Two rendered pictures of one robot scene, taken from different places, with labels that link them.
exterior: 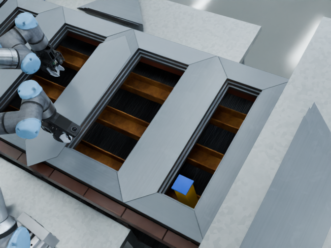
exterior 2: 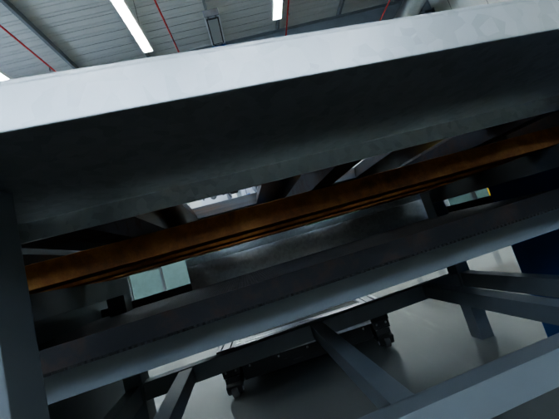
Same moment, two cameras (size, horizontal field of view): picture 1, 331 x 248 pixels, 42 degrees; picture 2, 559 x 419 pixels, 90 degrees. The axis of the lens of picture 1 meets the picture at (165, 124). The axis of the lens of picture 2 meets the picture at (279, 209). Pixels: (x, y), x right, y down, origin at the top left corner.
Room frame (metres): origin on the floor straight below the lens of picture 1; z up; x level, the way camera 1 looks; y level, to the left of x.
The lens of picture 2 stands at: (1.68, -0.50, 0.62)
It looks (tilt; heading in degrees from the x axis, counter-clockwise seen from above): 7 degrees up; 123
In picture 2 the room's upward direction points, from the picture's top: 16 degrees counter-clockwise
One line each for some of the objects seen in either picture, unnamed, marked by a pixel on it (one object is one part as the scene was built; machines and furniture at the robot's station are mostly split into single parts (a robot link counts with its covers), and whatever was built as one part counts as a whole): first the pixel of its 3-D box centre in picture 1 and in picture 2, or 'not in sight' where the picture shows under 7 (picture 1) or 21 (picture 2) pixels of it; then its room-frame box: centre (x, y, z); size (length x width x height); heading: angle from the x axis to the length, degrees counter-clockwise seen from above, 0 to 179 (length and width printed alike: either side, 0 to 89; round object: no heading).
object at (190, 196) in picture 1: (186, 196); not in sight; (0.66, 0.01, 0.78); 0.05 x 0.05 x 0.19; 43
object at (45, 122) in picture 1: (50, 119); not in sight; (1.04, 0.40, 1.01); 0.09 x 0.08 x 0.12; 43
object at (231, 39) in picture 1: (143, 15); (465, 96); (1.71, -0.08, 0.74); 1.20 x 0.26 x 0.03; 43
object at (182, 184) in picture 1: (182, 185); not in sight; (0.66, 0.01, 0.88); 0.06 x 0.06 x 0.02; 43
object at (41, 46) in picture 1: (38, 41); not in sight; (1.38, 0.37, 1.09); 0.08 x 0.08 x 0.05
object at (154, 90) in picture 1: (121, 78); (319, 201); (1.39, 0.13, 0.70); 1.66 x 0.08 x 0.05; 43
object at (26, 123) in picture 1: (24, 121); not in sight; (0.94, 0.44, 1.17); 0.11 x 0.11 x 0.08; 74
